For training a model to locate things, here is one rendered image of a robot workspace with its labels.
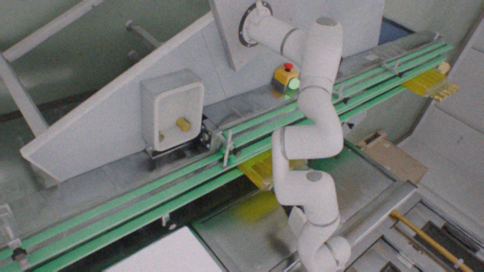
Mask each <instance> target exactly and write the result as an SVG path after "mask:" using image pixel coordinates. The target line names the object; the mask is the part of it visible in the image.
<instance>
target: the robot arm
mask: <svg viewBox="0 0 484 272"><path fill-rule="evenodd" d="M242 33H243V38H244V40H245V41H246V42H248V43H251V44H254V43H257V42H258V43H260V44H261V45H263V46H265V47H267V48H269V49H270V50H273V51H274V52H275V53H277V54H279V55H281V56H282V57H283V58H286V59H288V60H289V61H291V62H292V63H294V64H296V65H297V66H299V67H300V68H301V72H300V90H299V95H298V99H297V105H298V108H299V110H300V111H301V112H302V113H303V114H304V115H305V116H306V117H307V118H308V119H309V120H311V121H312V122H314V123H315V124H302V125H293V126H281V127H278V128H276V129H275V130H274V132H273V135H272V163H273V178H274V190H275V194H276V197H277V200H278V201H279V203H280V204H281V206H282V208H283V210H285V211H284V213H285V214H286V215H287V218H288V225H289V226H290V228H291V230H292V231H293V232H294V234H295V235H296V237H297V238H298V241H297V252H298V255H299V258H300V260H301V263H302V265H303V268H304V269H305V271H306V272H342V271H343V270H344V268H345V263H346V262H347V261H348V260H349V258H350V256H351V248H350V245H349V243H348V242H347V240H346V239H345V238H344V237H342V236H338V235H337V236H334V237H331V238H329V237H330V236H331V235H332V234H333V232H334V231H335V230H336V228H337V227H338V225H339V222H340V216H339V208H338V204H337V198H336V190H335V186H334V182H333V179H332V177H331V176H330V175H329V174H328V173H326V172H324V171H289V160H297V159H315V158H329V157H332V156H334V155H335V154H337V153H339V152H340V151H341V149H342V147H343V135H342V131H341V124H340V121H339V118H338V115H337V113H336V110H335V109H334V107H333V104H332V102H331V95H332V89H333V84H334V81H335V79H336V74H337V70H338V67H339V62H340V59H341V52H342V44H343V27H342V26H341V24H340V22H339V21H338V20H336V19H334V18H333V17H319V18H316V19H314V20H313V21H312V22H311V23H310V24H309V26H308V31H307V34H306V33H305V32H303V31H302V30H299V29H298V28H296V27H293V26H292V25H290V24H288V23H286V22H283V21H281V20H279V19H277V18H275V17H272V16H270V12H269V10H268V9H267V8H266V7H265V6H263V5H262V3H261V1H258V2H256V8H255V9H253V10H252V11H251V12H250V13H249V15H248V17H247V19H246V20H245V22H244V24H243V31H242ZM294 205H295V207H294ZM328 238H329V239H328Z"/></svg>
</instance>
